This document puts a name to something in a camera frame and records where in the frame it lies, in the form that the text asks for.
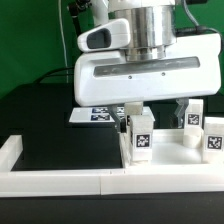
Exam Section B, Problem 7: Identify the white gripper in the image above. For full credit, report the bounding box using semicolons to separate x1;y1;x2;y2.
74;19;221;133

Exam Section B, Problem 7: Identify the white square table top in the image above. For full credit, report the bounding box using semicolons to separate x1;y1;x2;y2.
119;129;205;168

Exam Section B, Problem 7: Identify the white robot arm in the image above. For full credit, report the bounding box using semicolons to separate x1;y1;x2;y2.
74;0;223;132

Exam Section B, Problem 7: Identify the white fiducial marker sheet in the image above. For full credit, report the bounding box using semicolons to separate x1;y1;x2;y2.
68;106;156;123

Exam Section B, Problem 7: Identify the white U-shaped fence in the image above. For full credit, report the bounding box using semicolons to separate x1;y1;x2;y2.
0;135;224;197

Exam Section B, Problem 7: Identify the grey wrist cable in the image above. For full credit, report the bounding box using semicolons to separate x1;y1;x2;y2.
181;0;223;38

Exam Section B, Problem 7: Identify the black cable conduit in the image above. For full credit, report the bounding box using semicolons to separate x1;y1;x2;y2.
33;0;92;84

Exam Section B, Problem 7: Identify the white thin cable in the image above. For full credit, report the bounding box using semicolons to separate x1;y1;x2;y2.
58;0;70;84

